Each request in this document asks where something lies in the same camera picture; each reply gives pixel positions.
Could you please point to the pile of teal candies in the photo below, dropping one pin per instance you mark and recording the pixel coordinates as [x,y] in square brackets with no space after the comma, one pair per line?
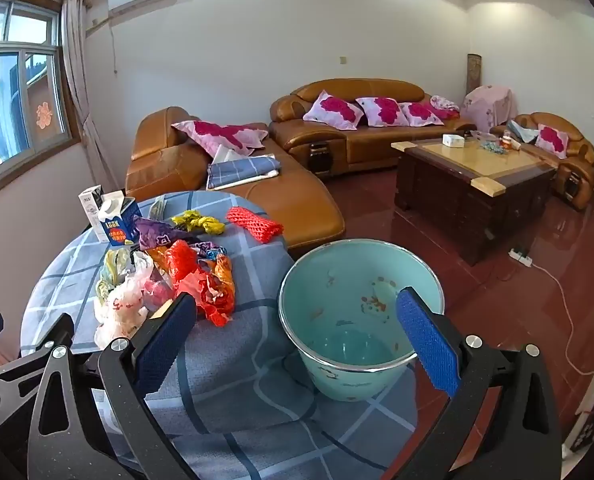
[492,147]

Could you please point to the white floral printed stand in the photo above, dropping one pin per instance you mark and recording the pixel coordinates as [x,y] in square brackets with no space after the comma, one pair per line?
[589,420]

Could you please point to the pink floral pillow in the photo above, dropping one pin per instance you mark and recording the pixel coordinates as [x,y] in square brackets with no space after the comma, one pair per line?
[334,109]
[421,114]
[552,140]
[383,110]
[217,135]

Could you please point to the white red-printed plastic bag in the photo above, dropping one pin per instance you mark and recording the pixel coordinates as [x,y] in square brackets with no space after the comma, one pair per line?
[122,310]

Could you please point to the purple snack wrapper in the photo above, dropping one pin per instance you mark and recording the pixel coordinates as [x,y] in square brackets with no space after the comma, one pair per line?
[209,251]
[159,232]

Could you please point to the brown rolled mat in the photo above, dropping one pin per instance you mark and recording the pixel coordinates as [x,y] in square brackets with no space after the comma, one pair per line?
[474,77]

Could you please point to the red plastic bag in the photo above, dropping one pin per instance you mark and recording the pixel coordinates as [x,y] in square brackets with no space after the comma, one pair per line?
[184,265]

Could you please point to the pink cloth cover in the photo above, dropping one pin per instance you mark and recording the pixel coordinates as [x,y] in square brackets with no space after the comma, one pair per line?
[489,107]

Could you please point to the small red jar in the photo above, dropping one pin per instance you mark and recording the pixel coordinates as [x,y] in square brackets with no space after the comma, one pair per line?
[506,141]

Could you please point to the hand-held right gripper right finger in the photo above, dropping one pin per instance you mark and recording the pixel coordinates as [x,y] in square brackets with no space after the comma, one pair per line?
[427,345]

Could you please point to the brown leather armchair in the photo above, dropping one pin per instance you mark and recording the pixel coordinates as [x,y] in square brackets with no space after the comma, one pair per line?
[579,160]

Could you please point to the white black carton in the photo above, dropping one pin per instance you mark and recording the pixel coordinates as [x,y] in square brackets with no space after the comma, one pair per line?
[89,205]

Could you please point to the window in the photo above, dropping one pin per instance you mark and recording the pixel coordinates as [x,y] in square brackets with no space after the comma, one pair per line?
[7,85]

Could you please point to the brown leather chaise sofa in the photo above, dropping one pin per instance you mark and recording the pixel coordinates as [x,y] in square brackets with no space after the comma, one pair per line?
[287,205]

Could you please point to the striped foil packet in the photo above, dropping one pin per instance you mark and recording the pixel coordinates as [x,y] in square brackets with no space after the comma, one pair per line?
[158,207]

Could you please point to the white power strip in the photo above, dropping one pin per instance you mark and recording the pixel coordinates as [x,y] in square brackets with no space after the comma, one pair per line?
[521,257]

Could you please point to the dark wooden coffee table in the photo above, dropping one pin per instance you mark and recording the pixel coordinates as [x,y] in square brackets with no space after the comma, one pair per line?
[467,200]

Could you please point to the yellow green plastic bag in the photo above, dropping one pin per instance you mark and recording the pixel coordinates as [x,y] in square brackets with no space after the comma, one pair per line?
[108,272]

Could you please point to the blue plaid folded sheet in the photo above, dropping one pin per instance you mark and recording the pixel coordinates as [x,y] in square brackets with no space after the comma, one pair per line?
[242,170]

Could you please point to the red foam net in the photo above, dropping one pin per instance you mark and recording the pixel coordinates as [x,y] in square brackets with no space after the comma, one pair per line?
[254,224]

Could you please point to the white tissue box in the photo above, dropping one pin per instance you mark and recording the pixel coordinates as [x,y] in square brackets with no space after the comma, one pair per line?
[453,140]

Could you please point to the blue plaid tablecloth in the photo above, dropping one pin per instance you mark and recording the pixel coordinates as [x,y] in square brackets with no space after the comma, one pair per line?
[247,310]

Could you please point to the pink floral folded cloth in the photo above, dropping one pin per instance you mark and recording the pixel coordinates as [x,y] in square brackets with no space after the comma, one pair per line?
[444,105]

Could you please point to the light blue cloth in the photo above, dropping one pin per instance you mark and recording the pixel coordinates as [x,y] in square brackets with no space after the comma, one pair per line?
[522,132]

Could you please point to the orange yellow plastic wrapper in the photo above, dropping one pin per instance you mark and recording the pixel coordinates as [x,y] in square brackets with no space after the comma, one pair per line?
[225,280]

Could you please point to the pale pink curtain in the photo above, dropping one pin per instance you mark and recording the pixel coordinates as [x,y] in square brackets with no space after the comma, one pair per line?
[74,60]

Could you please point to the white folded cloth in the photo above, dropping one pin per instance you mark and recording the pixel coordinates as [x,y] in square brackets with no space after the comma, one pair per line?
[227,154]

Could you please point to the brown leather three-seat sofa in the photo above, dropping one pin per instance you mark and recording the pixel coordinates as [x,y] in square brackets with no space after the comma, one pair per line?
[367,142]

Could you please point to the orange snack packet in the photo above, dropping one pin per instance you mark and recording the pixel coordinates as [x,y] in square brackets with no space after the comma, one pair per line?
[158,258]

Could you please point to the blue milk carton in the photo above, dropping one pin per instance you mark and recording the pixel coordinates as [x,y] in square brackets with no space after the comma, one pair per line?
[117,225]

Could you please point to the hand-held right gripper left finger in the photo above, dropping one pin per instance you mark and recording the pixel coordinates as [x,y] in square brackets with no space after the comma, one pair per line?
[164,345]

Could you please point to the light blue enamel basin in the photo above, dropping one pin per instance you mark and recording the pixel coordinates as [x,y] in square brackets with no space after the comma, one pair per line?
[337,280]

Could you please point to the pink plastic bag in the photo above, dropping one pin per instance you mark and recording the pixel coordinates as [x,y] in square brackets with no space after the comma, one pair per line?
[157,294]

